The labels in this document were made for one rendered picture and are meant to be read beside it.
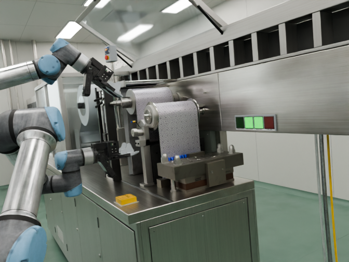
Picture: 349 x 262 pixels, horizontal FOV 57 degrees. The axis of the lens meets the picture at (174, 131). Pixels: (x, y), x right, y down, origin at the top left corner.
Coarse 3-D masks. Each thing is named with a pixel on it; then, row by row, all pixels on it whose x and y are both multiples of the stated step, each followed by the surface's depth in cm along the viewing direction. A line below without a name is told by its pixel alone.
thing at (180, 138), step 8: (160, 128) 157; (168, 128) 159; (176, 128) 161; (184, 128) 164; (192, 128) 166; (160, 136) 157; (168, 136) 159; (176, 136) 161; (184, 136) 164; (192, 136) 166; (160, 144) 157; (168, 144) 159; (176, 144) 162; (184, 144) 164; (192, 144) 167; (168, 152) 159; (176, 152) 162; (184, 152) 164; (192, 152) 167
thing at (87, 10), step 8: (96, 0) 186; (192, 0) 147; (200, 0) 150; (88, 8) 200; (200, 8) 149; (208, 8) 153; (80, 16) 215; (208, 16) 151; (216, 16) 155; (80, 24) 228; (216, 24) 153; (224, 24) 158; (104, 40) 237; (120, 56) 247; (128, 56) 247; (128, 64) 250
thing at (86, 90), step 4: (88, 72) 140; (84, 76) 143; (88, 76) 140; (84, 80) 142; (88, 80) 140; (84, 84) 141; (88, 84) 140; (84, 88) 140; (88, 88) 140; (84, 92) 140; (88, 92) 140
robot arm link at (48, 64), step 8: (48, 56) 118; (16, 64) 118; (24, 64) 118; (32, 64) 119; (40, 64) 117; (48, 64) 118; (56, 64) 119; (0, 72) 116; (8, 72) 116; (16, 72) 117; (24, 72) 118; (32, 72) 119; (40, 72) 120; (48, 72) 119; (56, 72) 121; (0, 80) 115; (8, 80) 116; (16, 80) 118; (24, 80) 119; (32, 80) 121; (0, 88) 117
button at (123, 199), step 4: (120, 196) 138; (124, 196) 138; (128, 196) 137; (132, 196) 136; (116, 200) 138; (120, 200) 134; (124, 200) 134; (128, 200) 135; (132, 200) 136; (136, 200) 136; (120, 204) 134; (124, 204) 134
